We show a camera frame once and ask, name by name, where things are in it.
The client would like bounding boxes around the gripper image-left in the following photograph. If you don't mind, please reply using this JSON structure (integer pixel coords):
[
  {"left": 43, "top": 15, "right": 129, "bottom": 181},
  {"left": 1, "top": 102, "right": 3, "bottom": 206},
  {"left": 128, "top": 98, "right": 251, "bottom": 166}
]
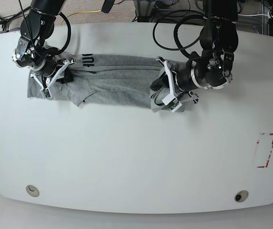
[{"left": 30, "top": 59, "right": 77, "bottom": 97}]

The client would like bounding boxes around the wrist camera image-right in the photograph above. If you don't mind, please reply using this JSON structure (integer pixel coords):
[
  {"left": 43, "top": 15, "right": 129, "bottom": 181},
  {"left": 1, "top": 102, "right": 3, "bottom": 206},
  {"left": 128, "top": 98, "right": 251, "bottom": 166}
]
[{"left": 162, "top": 94, "right": 182, "bottom": 113}]

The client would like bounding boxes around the table cable grommet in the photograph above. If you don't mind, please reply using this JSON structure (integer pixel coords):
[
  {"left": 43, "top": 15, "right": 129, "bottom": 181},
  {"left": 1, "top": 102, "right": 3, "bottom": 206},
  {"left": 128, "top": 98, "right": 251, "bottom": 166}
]
[
  {"left": 26, "top": 185, "right": 40, "bottom": 198},
  {"left": 234, "top": 190, "right": 249, "bottom": 203}
]

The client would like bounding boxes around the black cylinder object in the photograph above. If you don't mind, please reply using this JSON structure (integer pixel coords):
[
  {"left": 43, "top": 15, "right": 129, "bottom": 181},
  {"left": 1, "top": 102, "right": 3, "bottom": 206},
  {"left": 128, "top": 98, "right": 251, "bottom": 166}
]
[{"left": 101, "top": 0, "right": 115, "bottom": 14}]

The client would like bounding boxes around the left table cable grommet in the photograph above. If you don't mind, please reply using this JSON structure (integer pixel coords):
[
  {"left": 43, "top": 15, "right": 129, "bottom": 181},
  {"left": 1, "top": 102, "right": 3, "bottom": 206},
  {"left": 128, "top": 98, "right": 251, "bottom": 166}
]
[{"left": 26, "top": 185, "right": 40, "bottom": 198}]

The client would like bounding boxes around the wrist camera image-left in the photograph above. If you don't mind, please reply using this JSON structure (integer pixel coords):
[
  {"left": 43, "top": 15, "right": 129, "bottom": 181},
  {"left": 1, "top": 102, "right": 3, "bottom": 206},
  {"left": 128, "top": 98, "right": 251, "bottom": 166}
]
[{"left": 40, "top": 88, "right": 52, "bottom": 99}]

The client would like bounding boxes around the right table cable grommet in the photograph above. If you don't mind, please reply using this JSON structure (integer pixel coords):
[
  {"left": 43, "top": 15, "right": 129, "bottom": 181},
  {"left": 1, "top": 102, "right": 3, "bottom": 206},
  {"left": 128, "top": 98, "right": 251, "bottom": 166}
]
[{"left": 234, "top": 190, "right": 249, "bottom": 203}]

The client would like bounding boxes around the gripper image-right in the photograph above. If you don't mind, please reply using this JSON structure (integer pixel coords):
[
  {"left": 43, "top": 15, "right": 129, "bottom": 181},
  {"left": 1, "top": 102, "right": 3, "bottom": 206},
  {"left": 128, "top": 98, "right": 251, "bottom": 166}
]
[{"left": 150, "top": 57, "right": 199, "bottom": 112}]

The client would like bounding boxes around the aluminium frame base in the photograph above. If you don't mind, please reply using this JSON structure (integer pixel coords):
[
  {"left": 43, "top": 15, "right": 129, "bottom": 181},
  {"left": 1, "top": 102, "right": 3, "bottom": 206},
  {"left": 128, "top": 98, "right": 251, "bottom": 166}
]
[{"left": 133, "top": 0, "right": 157, "bottom": 22}]

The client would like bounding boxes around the yellow cable on floor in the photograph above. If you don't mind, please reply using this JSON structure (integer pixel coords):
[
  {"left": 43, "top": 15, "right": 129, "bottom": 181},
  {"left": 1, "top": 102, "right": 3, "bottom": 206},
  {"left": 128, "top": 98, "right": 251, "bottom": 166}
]
[{"left": 60, "top": 10, "right": 103, "bottom": 26}]

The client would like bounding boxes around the grey printed T-shirt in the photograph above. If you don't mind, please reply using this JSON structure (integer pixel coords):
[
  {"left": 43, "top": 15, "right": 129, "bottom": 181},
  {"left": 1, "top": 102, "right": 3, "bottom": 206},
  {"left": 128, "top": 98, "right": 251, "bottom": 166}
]
[{"left": 26, "top": 53, "right": 187, "bottom": 114}]

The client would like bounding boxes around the red tape rectangle marking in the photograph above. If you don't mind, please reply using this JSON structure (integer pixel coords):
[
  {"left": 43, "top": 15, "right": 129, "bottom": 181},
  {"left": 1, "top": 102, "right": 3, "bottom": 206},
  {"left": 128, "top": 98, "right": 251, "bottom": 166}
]
[{"left": 254, "top": 133, "right": 273, "bottom": 168}]

